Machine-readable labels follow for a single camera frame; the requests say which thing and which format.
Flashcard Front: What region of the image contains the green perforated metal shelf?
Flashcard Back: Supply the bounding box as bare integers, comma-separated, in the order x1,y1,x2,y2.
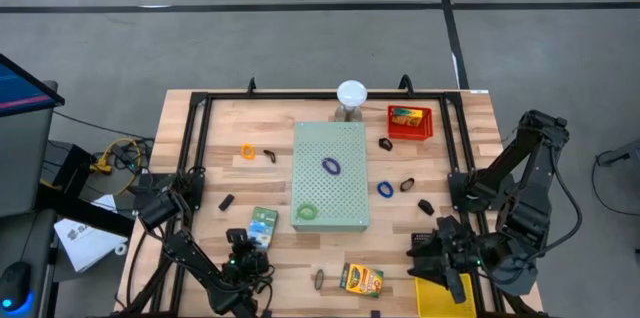
290,121,372,233

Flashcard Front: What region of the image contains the yellow cable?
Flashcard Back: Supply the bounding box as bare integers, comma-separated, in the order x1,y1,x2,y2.
88,136,145,197

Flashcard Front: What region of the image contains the white globe table lamp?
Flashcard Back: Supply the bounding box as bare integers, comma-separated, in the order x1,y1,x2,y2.
333,79,369,123

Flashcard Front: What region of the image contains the black floor stand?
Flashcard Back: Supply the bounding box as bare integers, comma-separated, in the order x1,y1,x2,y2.
35,141,137,239

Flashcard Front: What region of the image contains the black plastic basket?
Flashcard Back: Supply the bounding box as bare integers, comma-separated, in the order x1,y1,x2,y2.
409,231,441,252

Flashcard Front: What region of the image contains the black computer mouse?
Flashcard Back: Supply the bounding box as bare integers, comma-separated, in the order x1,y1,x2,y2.
0,260,35,315

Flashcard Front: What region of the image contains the small white paper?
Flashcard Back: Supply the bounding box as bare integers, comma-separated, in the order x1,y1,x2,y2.
91,193,119,212

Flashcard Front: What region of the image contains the yellow green crayon box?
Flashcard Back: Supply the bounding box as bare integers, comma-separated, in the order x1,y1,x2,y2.
247,206,280,252
339,262,385,299
391,107,424,128

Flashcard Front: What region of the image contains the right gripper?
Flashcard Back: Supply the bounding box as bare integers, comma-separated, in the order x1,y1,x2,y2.
406,215,484,305

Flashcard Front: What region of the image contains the dark grey side desk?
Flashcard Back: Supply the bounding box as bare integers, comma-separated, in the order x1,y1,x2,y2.
0,207,57,318

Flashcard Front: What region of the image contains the black metal table frame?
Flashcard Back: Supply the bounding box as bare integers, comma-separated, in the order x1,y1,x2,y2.
119,74,539,318

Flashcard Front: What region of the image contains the purple spiral hair tie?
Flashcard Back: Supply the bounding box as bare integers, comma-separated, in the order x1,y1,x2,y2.
321,156,343,177

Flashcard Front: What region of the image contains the green spiral hair tie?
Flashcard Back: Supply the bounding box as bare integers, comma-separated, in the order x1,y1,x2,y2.
295,202,319,222

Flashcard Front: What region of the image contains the monitor with blue screen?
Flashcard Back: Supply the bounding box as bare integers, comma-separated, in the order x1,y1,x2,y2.
0,53,66,119

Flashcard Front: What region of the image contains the red plastic basket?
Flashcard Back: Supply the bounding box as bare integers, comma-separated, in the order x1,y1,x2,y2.
387,104,435,142

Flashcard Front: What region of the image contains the yellow plastic basket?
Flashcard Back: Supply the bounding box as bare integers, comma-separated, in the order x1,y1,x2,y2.
414,272,479,318

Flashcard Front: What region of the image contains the large white paper sheet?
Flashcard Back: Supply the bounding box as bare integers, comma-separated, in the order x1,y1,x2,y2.
53,217,129,274

